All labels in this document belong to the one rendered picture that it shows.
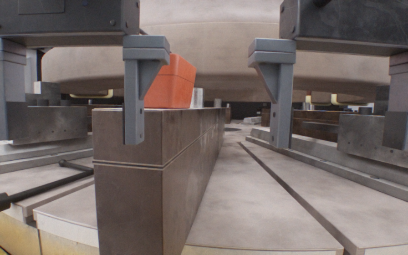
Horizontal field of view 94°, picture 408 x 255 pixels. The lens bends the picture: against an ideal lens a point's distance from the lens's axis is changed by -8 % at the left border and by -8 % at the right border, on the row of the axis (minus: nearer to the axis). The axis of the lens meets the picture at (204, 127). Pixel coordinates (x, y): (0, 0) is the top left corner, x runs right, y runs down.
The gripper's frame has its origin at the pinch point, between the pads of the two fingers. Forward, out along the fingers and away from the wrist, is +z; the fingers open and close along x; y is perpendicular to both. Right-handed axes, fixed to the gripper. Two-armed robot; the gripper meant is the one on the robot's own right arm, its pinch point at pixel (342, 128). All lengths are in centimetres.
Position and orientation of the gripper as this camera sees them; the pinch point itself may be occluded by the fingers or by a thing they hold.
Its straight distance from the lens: 25.2
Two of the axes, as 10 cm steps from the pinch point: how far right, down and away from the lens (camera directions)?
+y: 0.0, 1.0, -9.9
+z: -0.3, 9.9, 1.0
